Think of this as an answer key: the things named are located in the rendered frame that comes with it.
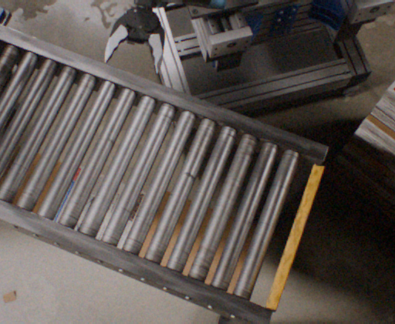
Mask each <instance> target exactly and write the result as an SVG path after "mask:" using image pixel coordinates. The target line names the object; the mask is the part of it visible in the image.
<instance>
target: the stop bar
mask: <svg viewBox="0 0 395 324"><path fill-rule="evenodd" d="M323 169H324V166H323V165H321V164H314V165H313V168H312V172H311V174H310V176H309V180H308V183H307V185H306V189H305V191H304V194H303V196H302V200H301V204H300V207H299V210H298V213H297V215H296V217H295V221H294V224H293V226H292V230H291V233H290V235H289V238H288V241H287V243H286V246H285V250H284V252H283V255H282V258H281V260H280V265H279V269H278V271H277V274H276V277H275V280H274V282H273V285H272V288H271V291H270V293H269V296H268V300H267V302H266V304H265V309H267V310H269V311H271V312H276V311H277V308H278V306H279V302H280V298H281V295H282V291H283V290H284V289H285V282H286V279H287V278H288V275H289V271H290V268H291V266H292V263H293V260H294V258H295V254H296V252H297V249H298V246H299V242H300V240H301V236H302V232H303V229H304V227H305V224H306V220H307V217H308V216H309V212H310V209H311V207H312V203H313V200H314V197H315V195H316V192H317V189H319V182H320V180H321V177H322V172H323Z"/></svg>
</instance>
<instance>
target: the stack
mask: <svg viewBox="0 0 395 324"><path fill-rule="evenodd" d="M370 114H371V115H372V116H374V117H375V118H377V119H378V120H379V121H380V122H381V123H383V124H384V125H386V126H387V127H388V128H389V129H391V130H392V131H393V132H395V81H394V83H393V84H392V85H391V86H390V87H389V89H387V91H386V92H385V93H384V95H383V96H382V99H381V100H380V101H379V102H378V104H377V105H376V106H375V107H374V108H373V110H372V111H371V112H370ZM350 138H351V139H350V141H351V142H352V143H354V144H355V145H357V146H358V147H359V148H360V149H362V150H363V151H365V153H368V154H369V155H370V156H371V157H373V158H374V159H376V160H377V161H379V162H380V163H381V164H382V165H383V166H385V167H386V168H387V169H388V170H390V171H391V172H392V173H394V174H395V140H394V139H393V138H391V137H390V136H388V135H387V134H386V133H385V132H383V131H382V130H381V129H379V128H378V127H376V126H375V125H374V124H372V123H371V122H370V121H369V120H367V119H365V120H364V121H363V122H362V124H361V126H360V128H359V129H358V130H357V131H356V132H355V133H354V134H353V135H352V136H351V137H350ZM348 141H349V140H348ZM348 141H347V142H348ZM347 142H346V143H345V145H344V147H343V148H342V149H341V150H340V152H339V154H338V155H337V156H336V157H335V158H334V161H335V162H336V163H337V164H338V165H340V166H341V167H343V168H344V170H346V171H347V172H348V173H350V174H352V175H353V176H354V177H355V178H357V179H358V180H359V181H361V182H362V183H363V184H365V186H366V187H368V188H369V189H370V190H371V191H372V192H373V193H374V194H376V195H378V196H379V197H381V198H382V199H383V200H384V201H385V202H386V203H387V204H388V205H389V206H390V205H393V209H394V210H395V180H393V179H392V178H391V177H389V176H388V175H387V174H385V173H384V172H382V171H381V170H380V169H379V168H377V167H376V166H374V165H373V164H372V163H370V162H369V161H368V160H367V159H366V158H365V157H364V156H362V155H361V154H359V153H357V152H356V151H355V150H353V149H352V148H351V147H349V146H348V145H346V144H347ZM322 175H323V176H324V177H325V178H326V179H327V180H329V181H330V182H331V183H333V184H334V185H335V186H337V187H338V188H339V189H340V190H341V191H342V192H343V193H344V194H345V195H348V196H349V197H351V198H352V199H353V200H354V201H355V202H356V203H357V204H359V205H360V206H361V207H363V208H364V209H365V210H366V211H367V212H368V213H370V214H371V215H372V216H374V217H375V218H377V219H378V220H379V221H381V222H382V223H383V224H385V225H386V227H388V228H389V229H390V230H391V231H392V232H393V233H395V223H394V222H393V221H391V220H390V219H389V218H388V217H387V216H389V217H390V218H392V219H393V220H394V221H395V215H394V214H392V213H391V212H390V211H389V209H391V208H386V207H385V206H383V205H382V204H381V203H380V202H379V201H378V200H376V199H375V198H374V197H372V196H371V195H369V194H368V193H366V192H365V191H364V189H362V188H361V187H360V186H359V185H357V184H356V183H355V182H353V181H352V180H351V179H349V178H348V177H347V176H346V175H345V174H343V173H342V172H341V171H339V170H338V169H337V168H335V167H334V166H333V165H332V164H329V165H328V166H327V168H326V169H325V170H324V171H323V172H322ZM355 191H357V192H358V193H359V194H361V195H363V196H364V197H365V198H366V199H367V200H368V201H370V202H371V203H372V204H374V205H375V206H376V207H377V208H379V209H380V210H381V211H382V212H383V213H384V214H386V215H384V214H383V213H381V212H380V211H379V210H377V209H376V208H375V207H374V206H373V205H372V204H370V203H369V202H368V201H366V200H365V198H364V197H362V196H361V195H358V194H357V193H356V192H355Z"/></svg>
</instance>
